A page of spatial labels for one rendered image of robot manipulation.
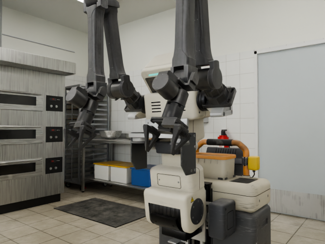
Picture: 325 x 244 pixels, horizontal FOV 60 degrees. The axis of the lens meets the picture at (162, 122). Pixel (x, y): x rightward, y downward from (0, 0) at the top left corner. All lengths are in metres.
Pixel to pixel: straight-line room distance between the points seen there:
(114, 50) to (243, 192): 0.84
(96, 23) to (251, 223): 1.06
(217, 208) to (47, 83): 3.48
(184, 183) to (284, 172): 2.77
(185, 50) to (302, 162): 3.05
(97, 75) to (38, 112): 3.08
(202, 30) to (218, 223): 0.75
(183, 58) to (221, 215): 0.66
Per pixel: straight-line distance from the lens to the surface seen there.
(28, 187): 4.22
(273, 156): 3.86
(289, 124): 3.79
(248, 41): 4.08
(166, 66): 1.12
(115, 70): 1.26
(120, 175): 4.43
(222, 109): 1.07
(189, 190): 1.16
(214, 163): 1.42
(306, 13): 3.96
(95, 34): 1.21
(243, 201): 1.34
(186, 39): 0.91
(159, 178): 1.23
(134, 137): 1.18
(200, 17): 1.02
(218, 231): 1.25
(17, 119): 4.08
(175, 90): 0.82
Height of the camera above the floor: 1.06
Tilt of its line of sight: 1 degrees up
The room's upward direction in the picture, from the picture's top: straight up
